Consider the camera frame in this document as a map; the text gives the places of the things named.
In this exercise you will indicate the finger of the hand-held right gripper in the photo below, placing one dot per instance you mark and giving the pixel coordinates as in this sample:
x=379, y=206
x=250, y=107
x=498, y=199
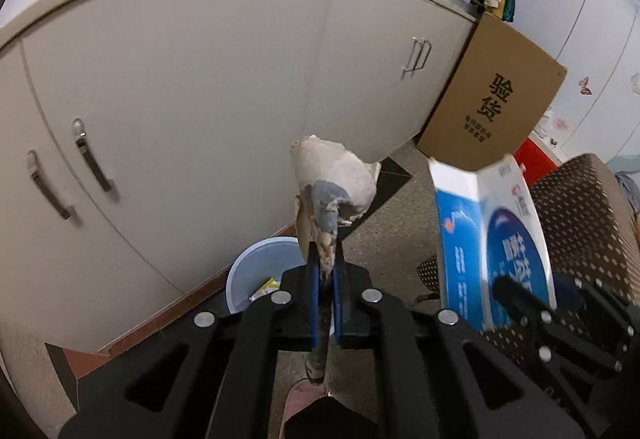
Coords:
x=530, y=314
x=567, y=299

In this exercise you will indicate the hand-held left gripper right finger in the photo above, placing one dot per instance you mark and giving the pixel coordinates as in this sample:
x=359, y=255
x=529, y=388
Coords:
x=338, y=304

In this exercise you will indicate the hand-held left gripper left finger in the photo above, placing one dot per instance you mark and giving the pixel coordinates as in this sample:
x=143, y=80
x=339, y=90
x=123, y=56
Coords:
x=314, y=309

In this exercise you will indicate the pale blue plastic waste bin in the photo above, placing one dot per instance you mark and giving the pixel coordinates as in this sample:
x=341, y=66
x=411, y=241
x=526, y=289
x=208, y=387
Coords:
x=250, y=264

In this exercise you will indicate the blue and white carton box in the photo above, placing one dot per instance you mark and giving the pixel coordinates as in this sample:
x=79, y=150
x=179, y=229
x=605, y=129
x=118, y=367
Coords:
x=470, y=239

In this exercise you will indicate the brown paper bag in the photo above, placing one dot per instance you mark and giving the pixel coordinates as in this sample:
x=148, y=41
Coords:
x=330, y=169

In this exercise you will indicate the pink cloth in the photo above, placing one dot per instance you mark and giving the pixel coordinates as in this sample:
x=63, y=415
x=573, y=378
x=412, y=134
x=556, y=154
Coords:
x=300, y=404

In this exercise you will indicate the red floor mat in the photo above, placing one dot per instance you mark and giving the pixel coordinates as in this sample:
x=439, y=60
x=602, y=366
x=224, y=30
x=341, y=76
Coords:
x=537, y=164

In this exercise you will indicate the white platform board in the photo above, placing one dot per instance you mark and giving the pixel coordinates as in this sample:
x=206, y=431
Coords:
x=557, y=150

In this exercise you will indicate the pink flower sticker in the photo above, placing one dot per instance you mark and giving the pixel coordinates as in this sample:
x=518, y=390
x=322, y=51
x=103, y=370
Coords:
x=559, y=122

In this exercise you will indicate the pink butterfly sticker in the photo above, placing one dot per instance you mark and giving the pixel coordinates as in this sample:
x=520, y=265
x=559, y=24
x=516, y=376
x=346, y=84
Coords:
x=585, y=86

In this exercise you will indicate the tall cardboard box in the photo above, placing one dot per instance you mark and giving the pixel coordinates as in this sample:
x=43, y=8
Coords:
x=500, y=84

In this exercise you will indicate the pale butterfly sticker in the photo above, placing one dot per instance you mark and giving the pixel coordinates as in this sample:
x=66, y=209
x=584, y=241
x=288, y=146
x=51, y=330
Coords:
x=636, y=83

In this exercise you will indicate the long beige low cabinet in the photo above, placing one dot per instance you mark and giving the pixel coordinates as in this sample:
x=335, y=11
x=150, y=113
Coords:
x=200, y=94

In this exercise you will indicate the white sliding wardrobe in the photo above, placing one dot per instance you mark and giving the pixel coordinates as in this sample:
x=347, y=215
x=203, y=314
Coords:
x=575, y=19

